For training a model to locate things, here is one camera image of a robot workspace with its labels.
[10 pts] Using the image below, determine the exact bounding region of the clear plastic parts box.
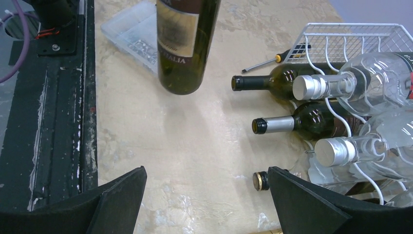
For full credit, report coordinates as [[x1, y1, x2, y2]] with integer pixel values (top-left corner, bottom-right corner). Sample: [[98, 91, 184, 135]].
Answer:
[[101, 0, 158, 76]]

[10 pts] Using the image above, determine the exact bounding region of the tall clear bottle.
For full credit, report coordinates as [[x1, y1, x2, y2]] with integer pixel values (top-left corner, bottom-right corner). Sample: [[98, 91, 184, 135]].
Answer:
[[385, 190, 413, 208]]

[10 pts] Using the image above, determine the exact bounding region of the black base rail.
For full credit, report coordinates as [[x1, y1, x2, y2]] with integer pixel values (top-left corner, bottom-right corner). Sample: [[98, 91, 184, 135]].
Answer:
[[0, 0, 97, 213]]

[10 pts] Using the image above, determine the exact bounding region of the small dark bottle gold cap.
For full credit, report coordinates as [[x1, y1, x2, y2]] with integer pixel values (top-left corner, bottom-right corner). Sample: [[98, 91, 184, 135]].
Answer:
[[252, 171, 270, 192]]

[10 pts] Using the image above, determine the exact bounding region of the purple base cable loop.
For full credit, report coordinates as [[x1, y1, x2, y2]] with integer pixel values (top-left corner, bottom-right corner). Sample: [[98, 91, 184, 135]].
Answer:
[[0, 0, 38, 84]]

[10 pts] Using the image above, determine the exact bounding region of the dark labelled wine bottle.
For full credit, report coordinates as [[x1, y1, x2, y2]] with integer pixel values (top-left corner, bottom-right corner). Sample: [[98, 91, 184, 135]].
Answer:
[[156, 0, 221, 95]]

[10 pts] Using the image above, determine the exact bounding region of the black handled screwdriver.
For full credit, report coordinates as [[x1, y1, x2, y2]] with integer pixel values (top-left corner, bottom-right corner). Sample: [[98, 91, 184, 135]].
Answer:
[[241, 43, 312, 74]]

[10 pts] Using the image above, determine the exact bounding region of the red bottle gold foil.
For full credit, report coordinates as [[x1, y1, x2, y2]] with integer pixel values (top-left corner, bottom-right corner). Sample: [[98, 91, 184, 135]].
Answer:
[[345, 179, 393, 196]]

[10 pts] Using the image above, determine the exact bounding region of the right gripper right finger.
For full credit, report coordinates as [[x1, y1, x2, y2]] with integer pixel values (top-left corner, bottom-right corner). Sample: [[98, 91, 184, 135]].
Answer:
[[267, 166, 413, 234]]

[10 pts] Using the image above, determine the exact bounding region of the dark bottle silver collar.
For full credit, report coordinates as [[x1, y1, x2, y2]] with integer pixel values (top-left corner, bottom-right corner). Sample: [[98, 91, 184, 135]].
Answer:
[[251, 101, 370, 141]]

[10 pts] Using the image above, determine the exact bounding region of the clear bottle silver cap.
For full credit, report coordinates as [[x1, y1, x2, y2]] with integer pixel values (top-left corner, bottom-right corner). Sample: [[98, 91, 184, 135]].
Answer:
[[293, 52, 413, 116]]

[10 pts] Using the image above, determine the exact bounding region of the white wire wine rack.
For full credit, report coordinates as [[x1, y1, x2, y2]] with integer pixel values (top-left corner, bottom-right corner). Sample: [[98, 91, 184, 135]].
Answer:
[[283, 22, 413, 206]]

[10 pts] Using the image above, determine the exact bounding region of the dark green lower bottle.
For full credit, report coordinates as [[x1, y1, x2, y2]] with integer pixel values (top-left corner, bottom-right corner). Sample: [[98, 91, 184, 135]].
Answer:
[[231, 63, 319, 101]]

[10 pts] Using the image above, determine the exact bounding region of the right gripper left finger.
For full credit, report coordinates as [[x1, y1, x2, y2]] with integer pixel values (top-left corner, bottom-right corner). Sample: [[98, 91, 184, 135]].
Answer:
[[0, 166, 147, 234]]

